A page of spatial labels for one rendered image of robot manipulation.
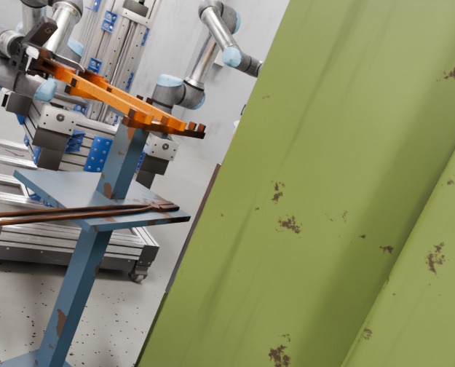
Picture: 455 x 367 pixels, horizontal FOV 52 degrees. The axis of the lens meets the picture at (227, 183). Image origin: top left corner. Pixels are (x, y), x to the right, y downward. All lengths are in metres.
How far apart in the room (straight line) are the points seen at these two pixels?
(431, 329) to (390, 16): 0.53
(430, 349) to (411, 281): 0.10
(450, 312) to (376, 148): 0.30
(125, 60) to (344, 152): 1.58
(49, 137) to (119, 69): 0.50
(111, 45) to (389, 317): 1.82
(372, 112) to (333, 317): 0.38
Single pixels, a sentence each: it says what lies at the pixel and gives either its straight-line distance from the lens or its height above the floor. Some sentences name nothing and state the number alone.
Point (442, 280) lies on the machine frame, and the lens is 0.74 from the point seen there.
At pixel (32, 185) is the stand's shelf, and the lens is 1.24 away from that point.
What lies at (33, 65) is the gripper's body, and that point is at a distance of 1.40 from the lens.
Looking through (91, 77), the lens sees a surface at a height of 1.01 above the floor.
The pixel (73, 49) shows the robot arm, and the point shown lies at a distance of 2.12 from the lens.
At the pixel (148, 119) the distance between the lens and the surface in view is 1.08.
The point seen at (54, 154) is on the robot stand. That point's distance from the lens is 2.10.
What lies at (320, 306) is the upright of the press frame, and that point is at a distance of 0.92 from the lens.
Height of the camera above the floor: 1.16
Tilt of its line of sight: 12 degrees down
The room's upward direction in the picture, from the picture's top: 23 degrees clockwise
